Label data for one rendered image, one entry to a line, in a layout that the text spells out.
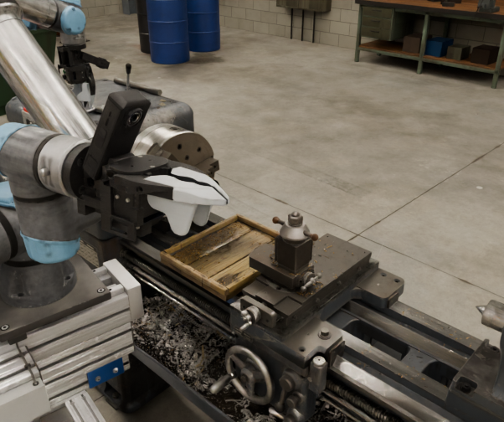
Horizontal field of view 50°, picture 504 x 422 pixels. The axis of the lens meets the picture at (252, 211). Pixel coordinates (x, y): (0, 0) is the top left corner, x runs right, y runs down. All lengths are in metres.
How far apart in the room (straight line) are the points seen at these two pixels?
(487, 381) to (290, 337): 0.46
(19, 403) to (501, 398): 0.98
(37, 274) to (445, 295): 2.48
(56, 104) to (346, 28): 8.63
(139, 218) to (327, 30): 9.07
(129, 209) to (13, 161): 0.19
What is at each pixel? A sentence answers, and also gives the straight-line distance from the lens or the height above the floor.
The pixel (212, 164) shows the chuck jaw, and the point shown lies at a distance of 1.83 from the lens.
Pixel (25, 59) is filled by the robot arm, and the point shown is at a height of 1.65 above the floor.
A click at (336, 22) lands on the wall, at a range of 9.49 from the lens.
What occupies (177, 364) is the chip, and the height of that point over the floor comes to 0.57.
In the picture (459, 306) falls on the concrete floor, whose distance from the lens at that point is 3.15.
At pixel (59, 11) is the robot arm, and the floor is 1.62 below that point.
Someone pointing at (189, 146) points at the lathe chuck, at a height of 1.18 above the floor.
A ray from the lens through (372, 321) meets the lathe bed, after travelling 1.58.
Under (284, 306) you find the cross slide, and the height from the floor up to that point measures 0.96.
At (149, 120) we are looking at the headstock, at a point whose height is 1.24.
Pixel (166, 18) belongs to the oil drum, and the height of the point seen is 0.64.
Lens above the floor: 1.83
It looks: 28 degrees down
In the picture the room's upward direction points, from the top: straight up
